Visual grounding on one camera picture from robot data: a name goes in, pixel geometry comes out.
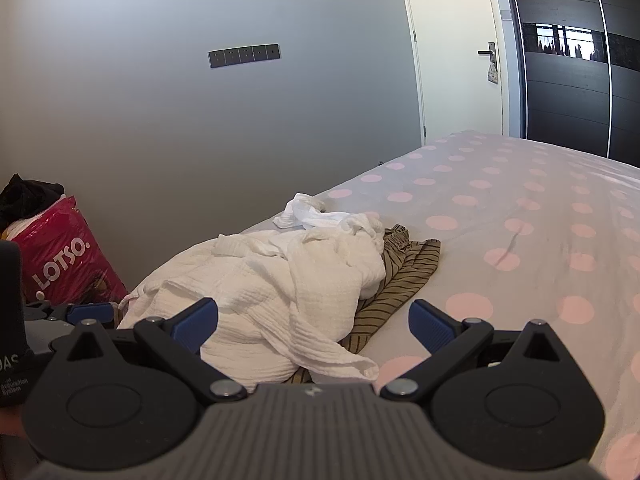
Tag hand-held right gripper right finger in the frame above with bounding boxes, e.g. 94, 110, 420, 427
381, 299, 586, 403

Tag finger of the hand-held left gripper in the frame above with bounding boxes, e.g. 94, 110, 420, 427
25, 301, 115, 327

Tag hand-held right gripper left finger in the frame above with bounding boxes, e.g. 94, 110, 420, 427
50, 297, 248, 403

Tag white textured garment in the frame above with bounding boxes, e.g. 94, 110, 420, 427
117, 212, 387, 395

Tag olive striped pants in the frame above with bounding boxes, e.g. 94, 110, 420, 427
285, 225, 442, 386

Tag red plastic bag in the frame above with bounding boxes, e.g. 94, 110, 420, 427
10, 195, 130, 306

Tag black cloth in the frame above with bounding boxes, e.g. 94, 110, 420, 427
0, 174, 66, 231

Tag bed with pink-dotted sheet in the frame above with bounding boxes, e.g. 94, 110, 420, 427
117, 129, 640, 480

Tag small white cloth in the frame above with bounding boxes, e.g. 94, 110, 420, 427
272, 192, 351, 233

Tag dark sliding wardrobe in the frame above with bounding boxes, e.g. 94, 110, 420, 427
502, 0, 640, 168

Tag white door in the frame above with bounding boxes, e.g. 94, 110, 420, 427
397, 0, 526, 147

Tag grey wall switch panel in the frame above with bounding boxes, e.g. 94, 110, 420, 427
208, 44, 281, 69

